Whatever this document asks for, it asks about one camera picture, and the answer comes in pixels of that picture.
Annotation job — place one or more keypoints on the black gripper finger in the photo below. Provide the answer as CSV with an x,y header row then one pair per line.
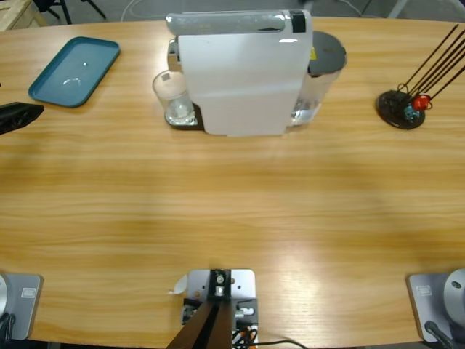
x,y
18,116

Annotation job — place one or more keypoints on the clear glass cup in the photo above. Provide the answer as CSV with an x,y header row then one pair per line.
x,y
172,98

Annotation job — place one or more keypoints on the silver coffee machine lever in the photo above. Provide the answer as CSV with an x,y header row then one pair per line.
x,y
225,22

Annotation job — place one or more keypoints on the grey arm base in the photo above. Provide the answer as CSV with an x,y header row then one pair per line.
x,y
432,301
23,305

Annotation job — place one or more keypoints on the white capsule coffee machine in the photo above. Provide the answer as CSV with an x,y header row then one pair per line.
x,y
243,80

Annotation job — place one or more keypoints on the blue coffee capsule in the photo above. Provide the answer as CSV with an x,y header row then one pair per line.
x,y
411,112

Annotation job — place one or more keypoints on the red coffee capsule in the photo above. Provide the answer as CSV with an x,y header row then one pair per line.
x,y
422,102

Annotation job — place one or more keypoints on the teal plastic tray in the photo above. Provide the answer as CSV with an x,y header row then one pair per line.
x,y
76,65

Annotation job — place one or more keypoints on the light wooden crate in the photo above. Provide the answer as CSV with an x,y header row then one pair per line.
x,y
16,14

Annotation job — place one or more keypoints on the black stand legs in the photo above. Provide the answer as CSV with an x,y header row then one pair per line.
x,y
65,9

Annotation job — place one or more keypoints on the silver grille drip tray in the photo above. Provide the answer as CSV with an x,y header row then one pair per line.
x,y
196,121

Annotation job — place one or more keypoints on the white tape tab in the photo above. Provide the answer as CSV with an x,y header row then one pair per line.
x,y
179,285

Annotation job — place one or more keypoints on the clear water tank black lid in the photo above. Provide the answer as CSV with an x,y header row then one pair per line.
x,y
325,51

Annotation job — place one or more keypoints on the black capsule holder with rods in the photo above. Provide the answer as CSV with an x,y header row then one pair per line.
x,y
390,105

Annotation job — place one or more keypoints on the grey metal leg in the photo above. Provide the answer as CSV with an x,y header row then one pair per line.
x,y
397,8

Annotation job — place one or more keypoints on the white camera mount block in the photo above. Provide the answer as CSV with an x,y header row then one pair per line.
x,y
243,283

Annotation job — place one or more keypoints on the dark camera post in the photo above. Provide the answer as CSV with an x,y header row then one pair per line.
x,y
207,327

